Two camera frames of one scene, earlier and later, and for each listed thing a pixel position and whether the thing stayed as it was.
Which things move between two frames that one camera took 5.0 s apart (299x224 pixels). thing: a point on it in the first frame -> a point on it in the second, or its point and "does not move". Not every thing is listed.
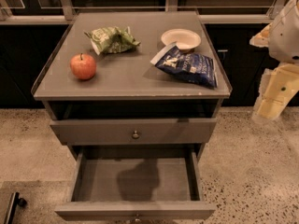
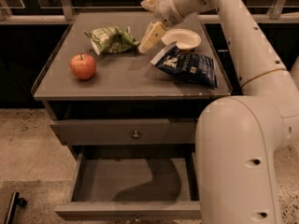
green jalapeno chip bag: x=111 y=39 does not move
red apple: x=83 y=66 does not move
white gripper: x=286 y=36 -> x=165 y=8
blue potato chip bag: x=193 y=68 does not move
